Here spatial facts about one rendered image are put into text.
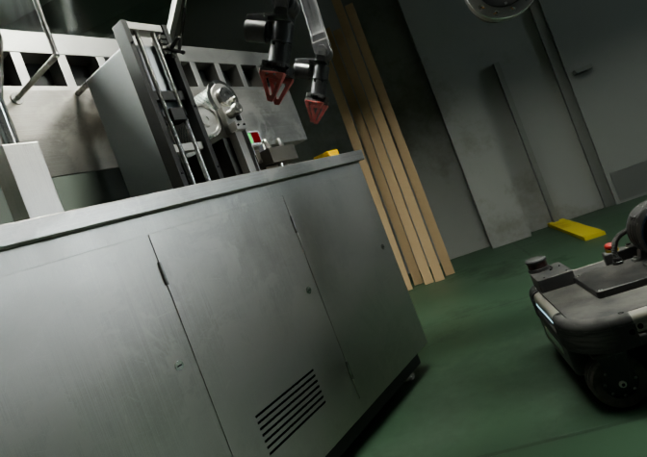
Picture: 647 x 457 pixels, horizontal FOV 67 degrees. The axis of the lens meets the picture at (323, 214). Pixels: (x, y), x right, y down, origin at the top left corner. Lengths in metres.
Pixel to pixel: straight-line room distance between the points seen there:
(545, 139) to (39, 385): 3.77
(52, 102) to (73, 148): 0.17
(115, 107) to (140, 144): 0.16
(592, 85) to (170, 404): 3.75
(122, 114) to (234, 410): 1.01
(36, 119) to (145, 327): 0.96
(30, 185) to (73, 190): 0.37
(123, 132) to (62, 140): 0.22
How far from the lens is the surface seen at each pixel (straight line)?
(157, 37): 1.67
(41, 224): 1.04
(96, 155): 1.90
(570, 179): 4.22
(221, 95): 1.87
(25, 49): 1.99
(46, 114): 1.89
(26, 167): 1.48
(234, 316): 1.27
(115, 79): 1.77
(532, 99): 4.20
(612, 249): 1.72
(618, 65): 4.34
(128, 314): 1.11
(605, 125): 4.25
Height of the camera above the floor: 0.72
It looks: level
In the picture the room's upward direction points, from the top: 21 degrees counter-clockwise
